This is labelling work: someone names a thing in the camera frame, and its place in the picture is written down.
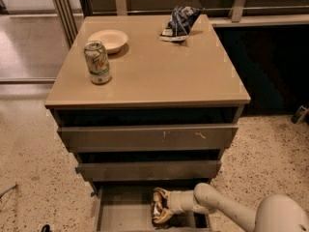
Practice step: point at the grey drawer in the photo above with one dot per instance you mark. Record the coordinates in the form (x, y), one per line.
(126, 208)
(149, 170)
(148, 138)

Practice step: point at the wooden metal bench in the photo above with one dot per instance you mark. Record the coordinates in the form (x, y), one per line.
(222, 13)

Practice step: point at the grey drawer cabinet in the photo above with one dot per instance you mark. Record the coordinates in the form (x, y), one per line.
(153, 83)

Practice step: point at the orange soda can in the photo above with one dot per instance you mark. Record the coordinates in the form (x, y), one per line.
(158, 211)

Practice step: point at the white bowl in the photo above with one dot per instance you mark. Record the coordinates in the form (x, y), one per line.
(113, 40)

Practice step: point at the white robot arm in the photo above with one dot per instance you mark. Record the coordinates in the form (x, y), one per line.
(275, 213)

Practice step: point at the bottom grey drawer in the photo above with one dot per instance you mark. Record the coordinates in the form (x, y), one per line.
(126, 208)

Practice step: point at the top grey drawer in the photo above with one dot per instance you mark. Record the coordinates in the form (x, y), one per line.
(148, 138)

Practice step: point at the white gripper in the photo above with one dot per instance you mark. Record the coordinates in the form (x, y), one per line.
(174, 202)

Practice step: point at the middle grey drawer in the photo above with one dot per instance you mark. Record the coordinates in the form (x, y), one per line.
(149, 170)

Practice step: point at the green white soda can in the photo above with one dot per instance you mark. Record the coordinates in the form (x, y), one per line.
(97, 62)

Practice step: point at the blue chip bag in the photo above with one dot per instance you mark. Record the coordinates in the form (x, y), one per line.
(179, 26)

